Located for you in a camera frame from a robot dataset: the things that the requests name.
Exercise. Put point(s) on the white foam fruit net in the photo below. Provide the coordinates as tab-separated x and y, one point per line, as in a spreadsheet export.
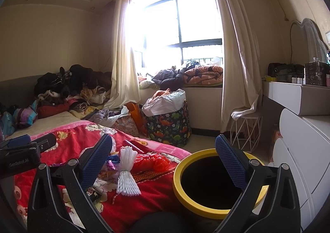
127	185

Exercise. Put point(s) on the dark jacket on sill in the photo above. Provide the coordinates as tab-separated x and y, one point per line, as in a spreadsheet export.
170	79

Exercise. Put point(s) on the black bag on dresser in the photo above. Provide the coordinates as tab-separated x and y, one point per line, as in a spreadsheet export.
284	72

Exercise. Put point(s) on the red tube package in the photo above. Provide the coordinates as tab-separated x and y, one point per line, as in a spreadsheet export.
134	147

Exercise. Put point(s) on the pink floral storage box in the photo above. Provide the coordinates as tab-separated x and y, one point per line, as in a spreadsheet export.
127	125

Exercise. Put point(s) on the left cream curtain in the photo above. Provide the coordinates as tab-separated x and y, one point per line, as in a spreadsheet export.
125	87

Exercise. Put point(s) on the dinosaur print laundry basket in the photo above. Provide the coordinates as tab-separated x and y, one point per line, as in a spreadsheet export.
166	117

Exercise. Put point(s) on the purple foil wrapper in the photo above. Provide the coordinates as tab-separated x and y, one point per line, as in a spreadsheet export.
110	166

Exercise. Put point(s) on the clear cosmetics organizer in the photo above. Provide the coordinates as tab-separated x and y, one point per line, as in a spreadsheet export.
315	73

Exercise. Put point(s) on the yellow rimmed black trash bin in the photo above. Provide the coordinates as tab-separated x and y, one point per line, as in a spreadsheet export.
203	186

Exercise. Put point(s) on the window with black frame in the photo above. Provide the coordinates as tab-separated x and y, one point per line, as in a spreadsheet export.
169	33

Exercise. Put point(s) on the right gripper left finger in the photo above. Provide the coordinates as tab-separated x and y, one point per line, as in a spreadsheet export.
46	208

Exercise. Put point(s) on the right cream curtain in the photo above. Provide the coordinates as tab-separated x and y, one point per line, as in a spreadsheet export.
242	84

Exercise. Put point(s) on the orange patterned quilt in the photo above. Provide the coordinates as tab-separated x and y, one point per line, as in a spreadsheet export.
205	75

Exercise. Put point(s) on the ornate vanity mirror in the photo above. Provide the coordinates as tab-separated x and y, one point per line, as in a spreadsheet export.
306	43

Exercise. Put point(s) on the orange bag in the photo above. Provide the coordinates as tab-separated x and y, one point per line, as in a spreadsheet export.
134	110

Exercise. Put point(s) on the red floral blanket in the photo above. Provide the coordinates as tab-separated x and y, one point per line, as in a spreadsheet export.
120	212

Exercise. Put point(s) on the white wire side table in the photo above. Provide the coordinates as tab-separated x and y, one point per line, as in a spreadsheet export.
245	132

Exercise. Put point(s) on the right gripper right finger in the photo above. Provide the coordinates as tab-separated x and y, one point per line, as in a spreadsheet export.
269	201

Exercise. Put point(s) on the pile of clothes on bed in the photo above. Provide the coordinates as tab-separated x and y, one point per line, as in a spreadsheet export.
28	99

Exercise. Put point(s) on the cream curtain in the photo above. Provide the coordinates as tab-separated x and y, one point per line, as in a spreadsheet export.
242	84
125	87

